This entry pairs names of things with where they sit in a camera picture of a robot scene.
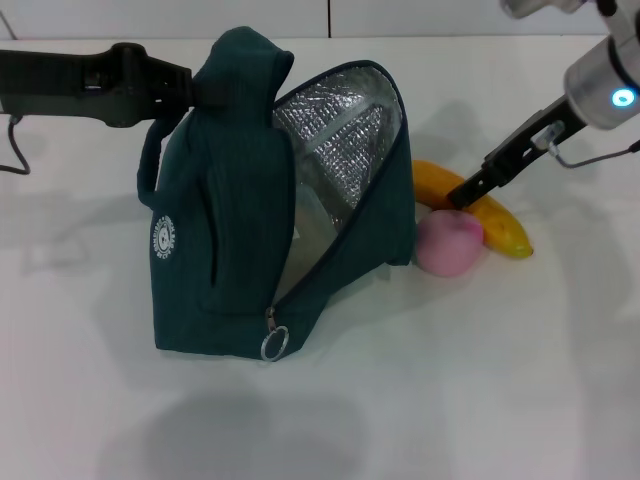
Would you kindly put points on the pink peach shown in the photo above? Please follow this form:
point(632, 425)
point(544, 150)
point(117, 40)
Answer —
point(447, 245)

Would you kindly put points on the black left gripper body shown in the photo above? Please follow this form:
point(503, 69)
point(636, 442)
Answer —
point(75, 82)

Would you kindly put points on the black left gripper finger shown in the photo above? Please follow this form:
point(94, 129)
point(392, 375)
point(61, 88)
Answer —
point(209, 95)

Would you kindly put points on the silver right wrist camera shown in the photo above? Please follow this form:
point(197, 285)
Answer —
point(540, 7)

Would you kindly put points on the yellow banana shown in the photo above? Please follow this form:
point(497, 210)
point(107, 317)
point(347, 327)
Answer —
point(500, 225)

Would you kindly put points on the dark green lunch bag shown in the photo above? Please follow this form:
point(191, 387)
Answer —
point(220, 200)

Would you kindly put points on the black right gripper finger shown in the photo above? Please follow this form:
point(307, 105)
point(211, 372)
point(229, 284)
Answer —
point(472, 192)

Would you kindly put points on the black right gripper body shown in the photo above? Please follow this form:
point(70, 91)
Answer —
point(530, 140)

